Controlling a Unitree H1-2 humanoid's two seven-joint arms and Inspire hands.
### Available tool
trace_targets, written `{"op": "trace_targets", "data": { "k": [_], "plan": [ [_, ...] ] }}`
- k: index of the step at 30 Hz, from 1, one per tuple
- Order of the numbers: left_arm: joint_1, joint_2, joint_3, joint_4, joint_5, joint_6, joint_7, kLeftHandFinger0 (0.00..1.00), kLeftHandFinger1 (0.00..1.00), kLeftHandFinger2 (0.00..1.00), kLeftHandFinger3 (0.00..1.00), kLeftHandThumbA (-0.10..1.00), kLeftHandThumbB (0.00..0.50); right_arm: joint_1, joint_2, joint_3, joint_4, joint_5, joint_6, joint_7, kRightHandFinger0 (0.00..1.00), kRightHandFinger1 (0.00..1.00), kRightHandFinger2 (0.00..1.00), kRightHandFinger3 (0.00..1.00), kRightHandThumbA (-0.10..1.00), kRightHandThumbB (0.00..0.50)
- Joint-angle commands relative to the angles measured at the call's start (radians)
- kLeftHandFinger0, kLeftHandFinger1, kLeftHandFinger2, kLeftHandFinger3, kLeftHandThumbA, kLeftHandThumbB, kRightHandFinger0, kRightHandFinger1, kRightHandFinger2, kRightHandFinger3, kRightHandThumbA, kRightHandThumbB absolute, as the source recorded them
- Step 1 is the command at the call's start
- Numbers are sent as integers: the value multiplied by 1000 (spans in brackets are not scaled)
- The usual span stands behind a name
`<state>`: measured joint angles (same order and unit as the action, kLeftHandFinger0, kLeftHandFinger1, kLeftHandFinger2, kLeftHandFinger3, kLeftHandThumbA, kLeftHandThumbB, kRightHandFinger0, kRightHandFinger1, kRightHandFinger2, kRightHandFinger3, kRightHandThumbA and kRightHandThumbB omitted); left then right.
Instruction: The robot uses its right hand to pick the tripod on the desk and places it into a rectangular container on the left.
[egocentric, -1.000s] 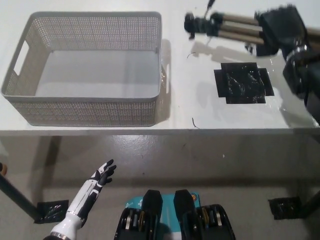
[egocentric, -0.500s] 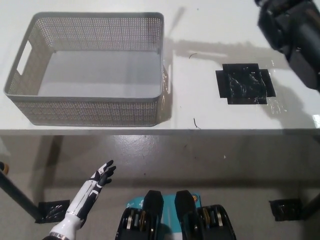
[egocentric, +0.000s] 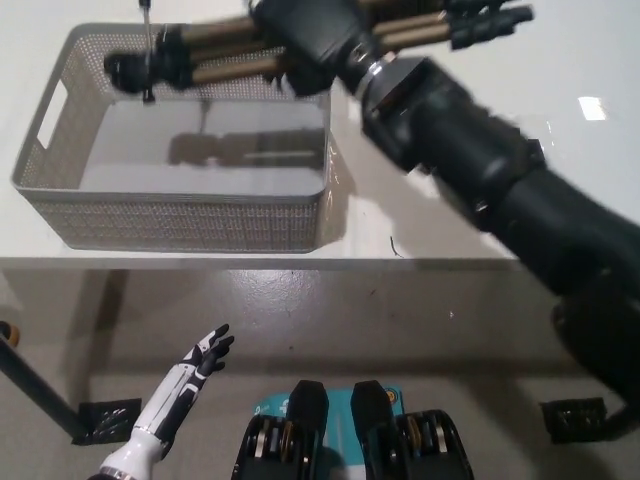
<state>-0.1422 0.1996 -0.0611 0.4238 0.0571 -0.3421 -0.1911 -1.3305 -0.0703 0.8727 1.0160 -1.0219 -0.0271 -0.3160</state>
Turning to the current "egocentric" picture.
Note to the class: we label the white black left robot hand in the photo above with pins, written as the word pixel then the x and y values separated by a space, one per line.
pixel 185 385

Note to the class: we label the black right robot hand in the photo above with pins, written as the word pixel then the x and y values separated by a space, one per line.
pixel 310 35

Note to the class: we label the bronze and black tripod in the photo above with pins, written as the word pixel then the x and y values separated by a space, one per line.
pixel 220 70

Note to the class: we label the black teal robot body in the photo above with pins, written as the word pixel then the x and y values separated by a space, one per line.
pixel 310 450

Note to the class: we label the grey perforated rectangular basket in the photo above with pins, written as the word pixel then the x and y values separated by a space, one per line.
pixel 175 220

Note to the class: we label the black table foot plate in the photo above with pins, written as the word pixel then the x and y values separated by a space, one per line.
pixel 105 422
pixel 570 420

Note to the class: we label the orange brown round object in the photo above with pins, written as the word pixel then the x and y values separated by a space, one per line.
pixel 12 332

